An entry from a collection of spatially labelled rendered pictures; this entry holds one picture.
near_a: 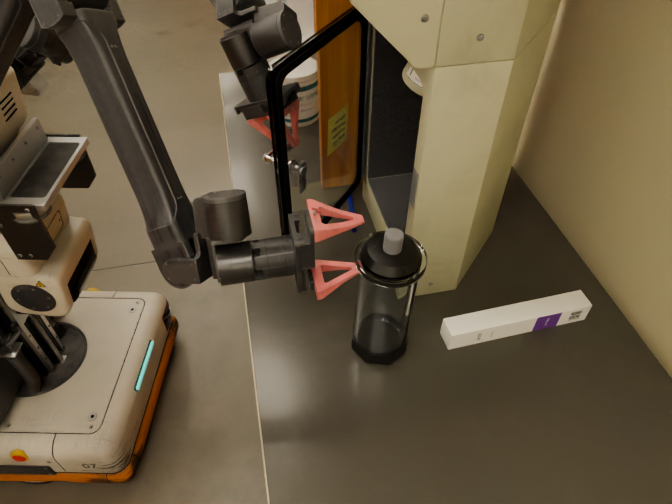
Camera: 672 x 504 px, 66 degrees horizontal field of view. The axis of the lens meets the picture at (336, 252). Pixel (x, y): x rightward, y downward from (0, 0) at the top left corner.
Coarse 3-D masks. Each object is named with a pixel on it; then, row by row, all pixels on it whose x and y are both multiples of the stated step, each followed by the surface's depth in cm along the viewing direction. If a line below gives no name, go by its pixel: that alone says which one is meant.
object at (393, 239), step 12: (396, 228) 75; (372, 240) 77; (384, 240) 75; (396, 240) 73; (408, 240) 77; (372, 252) 76; (384, 252) 76; (396, 252) 75; (408, 252) 76; (420, 252) 77; (372, 264) 75; (384, 264) 74; (396, 264) 74; (408, 264) 74; (420, 264) 76; (396, 276) 74
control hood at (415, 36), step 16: (352, 0) 59; (368, 0) 59; (384, 0) 59; (400, 0) 60; (416, 0) 60; (432, 0) 61; (368, 16) 60; (384, 16) 61; (400, 16) 61; (416, 16) 62; (432, 16) 62; (384, 32) 62; (400, 32) 63; (416, 32) 63; (432, 32) 63; (400, 48) 64; (416, 48) 64; (432, 48) 65; (416, 64) 66; (432, 64) 66
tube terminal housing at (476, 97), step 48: (480, 0) 62; (528, 0) 63; (480, 48) 66; (528, 48) 73; (432, 96) 70; (480, 96) 71; (528, 96) 87; (432, 144) 76; (480, 144) 77; (432, 192) 82; (480, 192) 85; (432, 240) 90; (480, 240) 104; (432, 288) 100
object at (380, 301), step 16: (416, 240) 80; (368, 272) 75; (416, 272) 75; (368, 288) 78; (384, 288) 76; (400, 288) 76; (368, 304) 80; (384, 304) 78; (400, 304) 79; (368, 320) 83; (384, 320) 81; (400, 320) 82; (368, 336) 86; (384, 336) 84; (400, 336) 86; (384, 352) 88
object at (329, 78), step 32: (320, 32) 79; (352, 32) 88; (320, 64) 83; (352, 64) 93; (288, 96) 77; (320, 96) 86; (352, 96) 98; (288, 128) 81; (320, 128) 90; (352, 128) 103; (288, 160) 84; (320, 160) 95; (352, 160) 109; (320, 192) 100
